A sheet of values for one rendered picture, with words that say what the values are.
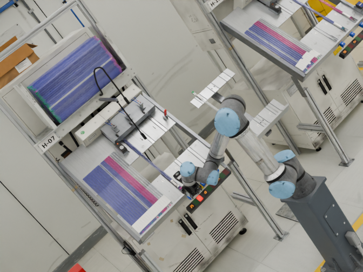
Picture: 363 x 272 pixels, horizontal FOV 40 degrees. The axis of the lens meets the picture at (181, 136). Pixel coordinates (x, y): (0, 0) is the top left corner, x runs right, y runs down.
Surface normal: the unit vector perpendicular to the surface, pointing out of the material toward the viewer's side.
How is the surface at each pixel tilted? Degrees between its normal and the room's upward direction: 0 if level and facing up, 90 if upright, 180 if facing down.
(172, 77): 90
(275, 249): 0
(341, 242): 90
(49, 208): 90
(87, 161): 42
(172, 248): 90
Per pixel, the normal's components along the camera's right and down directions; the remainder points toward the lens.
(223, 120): -0.36, 0.50
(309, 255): -0.55, -0.75
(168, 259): 0.47, 0.07
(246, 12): -0.07, -0.48
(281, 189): -0.22, 0.66
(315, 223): -0.64, 0.61
